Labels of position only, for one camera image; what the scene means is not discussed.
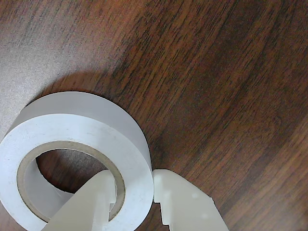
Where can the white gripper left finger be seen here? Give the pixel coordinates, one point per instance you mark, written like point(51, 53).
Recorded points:
point(86, 207)

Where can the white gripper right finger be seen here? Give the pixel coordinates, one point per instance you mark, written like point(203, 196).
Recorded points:
point(187, 207)

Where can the white tape roll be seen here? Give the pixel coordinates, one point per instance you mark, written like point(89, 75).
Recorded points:
point(72, 108)

